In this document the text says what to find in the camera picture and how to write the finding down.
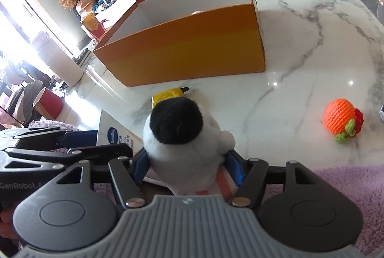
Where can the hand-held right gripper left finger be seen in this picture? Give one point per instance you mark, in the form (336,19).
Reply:
(139,164)

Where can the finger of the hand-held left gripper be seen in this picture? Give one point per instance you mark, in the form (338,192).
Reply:
(78,139)
(99,153)

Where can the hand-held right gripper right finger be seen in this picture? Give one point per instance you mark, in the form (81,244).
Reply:
(237,168)

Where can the black and white plush toy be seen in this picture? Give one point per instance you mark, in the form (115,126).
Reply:
(186,150)

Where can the orange cardboard box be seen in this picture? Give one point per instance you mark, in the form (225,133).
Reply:
(195,51)

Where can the person's left hand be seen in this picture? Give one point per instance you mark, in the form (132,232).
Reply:
(5,228)

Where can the red bucket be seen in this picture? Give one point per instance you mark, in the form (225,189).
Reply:
(49,105)

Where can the yellow tape measure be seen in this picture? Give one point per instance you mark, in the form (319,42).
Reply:
(168,96)

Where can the white cylindrical container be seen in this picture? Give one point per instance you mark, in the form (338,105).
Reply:
(60,66)

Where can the red and yellow packet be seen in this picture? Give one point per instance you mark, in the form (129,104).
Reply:
(93,27)

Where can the crochet orange toy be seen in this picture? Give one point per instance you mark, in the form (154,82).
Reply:
(340,117)

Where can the purple fluffy garment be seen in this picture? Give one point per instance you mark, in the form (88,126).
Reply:
(354,186)

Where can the dried yellow flowers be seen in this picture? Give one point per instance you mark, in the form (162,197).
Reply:
(69,0)

